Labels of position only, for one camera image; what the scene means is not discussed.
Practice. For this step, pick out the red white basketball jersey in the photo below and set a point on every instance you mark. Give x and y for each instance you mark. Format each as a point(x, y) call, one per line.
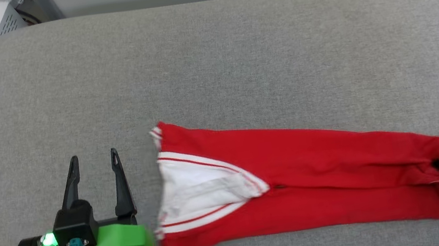
point(319, 169)

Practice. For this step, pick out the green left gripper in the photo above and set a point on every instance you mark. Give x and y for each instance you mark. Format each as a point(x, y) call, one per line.
point(119, 240)

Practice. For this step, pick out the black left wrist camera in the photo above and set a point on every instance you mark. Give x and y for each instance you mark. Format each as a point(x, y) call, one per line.
point(75, 225)

